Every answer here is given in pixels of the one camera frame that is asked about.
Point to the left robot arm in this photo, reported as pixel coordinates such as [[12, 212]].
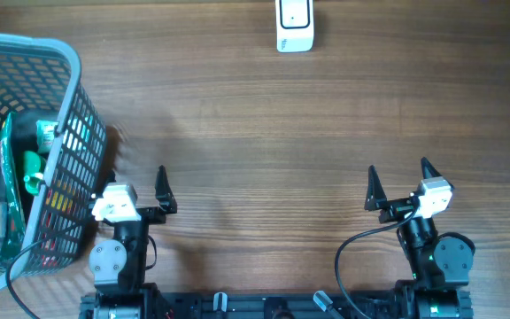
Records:
[[119, 264]]

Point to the green snack packet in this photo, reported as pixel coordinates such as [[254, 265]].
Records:
[[15, 220]]

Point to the white barcode scanner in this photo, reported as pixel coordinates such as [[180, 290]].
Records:
[[294, 25]]

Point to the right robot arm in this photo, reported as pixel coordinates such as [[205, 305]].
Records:
[[437, 261]]

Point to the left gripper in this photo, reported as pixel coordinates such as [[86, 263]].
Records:
[[157, 214]]

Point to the teal wet wipes pack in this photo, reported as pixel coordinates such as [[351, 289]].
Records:
[[45, 135]]

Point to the red sauce bottle green cap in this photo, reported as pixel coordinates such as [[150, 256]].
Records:
[[60, 225]]

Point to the green lid jar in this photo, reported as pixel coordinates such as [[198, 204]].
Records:
[[33, 167]]

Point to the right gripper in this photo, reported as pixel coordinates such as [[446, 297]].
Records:
[[376, 199]]

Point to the grey plastic mesh basket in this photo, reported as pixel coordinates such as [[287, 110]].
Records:
[[40, 79]]

